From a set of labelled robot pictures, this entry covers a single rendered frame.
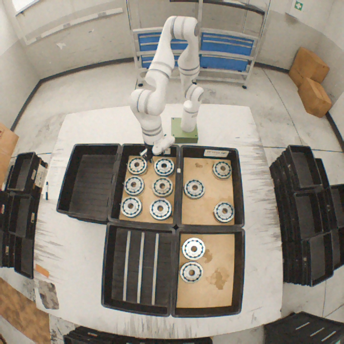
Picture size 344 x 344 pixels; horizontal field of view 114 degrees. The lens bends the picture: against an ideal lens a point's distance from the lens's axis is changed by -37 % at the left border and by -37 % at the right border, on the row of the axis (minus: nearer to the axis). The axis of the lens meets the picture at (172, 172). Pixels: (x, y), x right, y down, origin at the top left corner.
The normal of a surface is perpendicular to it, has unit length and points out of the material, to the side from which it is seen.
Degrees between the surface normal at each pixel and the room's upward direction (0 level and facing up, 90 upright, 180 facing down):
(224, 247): 0
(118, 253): 0
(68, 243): 0
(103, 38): 90
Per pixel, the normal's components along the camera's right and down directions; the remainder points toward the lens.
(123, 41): 0.01, 0.91
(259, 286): -0.01, -0.42
